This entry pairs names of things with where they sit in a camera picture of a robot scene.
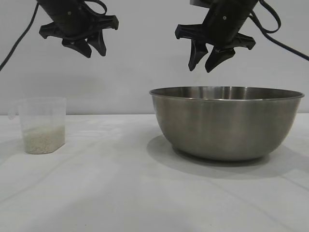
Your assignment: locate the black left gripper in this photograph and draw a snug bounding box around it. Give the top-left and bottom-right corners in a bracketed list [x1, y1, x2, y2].
[36, 0, 119, 58]

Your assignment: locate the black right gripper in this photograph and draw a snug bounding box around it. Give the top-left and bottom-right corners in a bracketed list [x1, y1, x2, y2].
[175, 0, 260, 73]

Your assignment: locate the stainless steel mixing bowl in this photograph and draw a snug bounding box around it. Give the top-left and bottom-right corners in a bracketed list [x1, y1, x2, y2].
[149, 86, 305, 162]

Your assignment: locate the clear plastic measuring cup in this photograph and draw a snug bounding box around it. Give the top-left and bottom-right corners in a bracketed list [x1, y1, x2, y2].
[8, 96, 67, 154]

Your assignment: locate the white uncooked rice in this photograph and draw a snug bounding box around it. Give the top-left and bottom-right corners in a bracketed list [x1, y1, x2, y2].
[23, 126, 66, 154]

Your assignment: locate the black left wrist camera cable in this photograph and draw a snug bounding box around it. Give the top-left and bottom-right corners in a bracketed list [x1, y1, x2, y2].
[82, 0, 108, 17]

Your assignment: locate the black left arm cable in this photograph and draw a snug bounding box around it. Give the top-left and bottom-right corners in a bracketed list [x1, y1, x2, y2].
[0, 3, 39, 72]

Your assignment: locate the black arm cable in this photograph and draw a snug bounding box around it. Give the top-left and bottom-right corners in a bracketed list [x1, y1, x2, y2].
[0, 3, 39, 72]
[250, 0, 309, 61]

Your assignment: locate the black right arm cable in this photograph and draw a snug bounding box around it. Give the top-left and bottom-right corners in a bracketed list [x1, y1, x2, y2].
[250, 0, 309, 61]

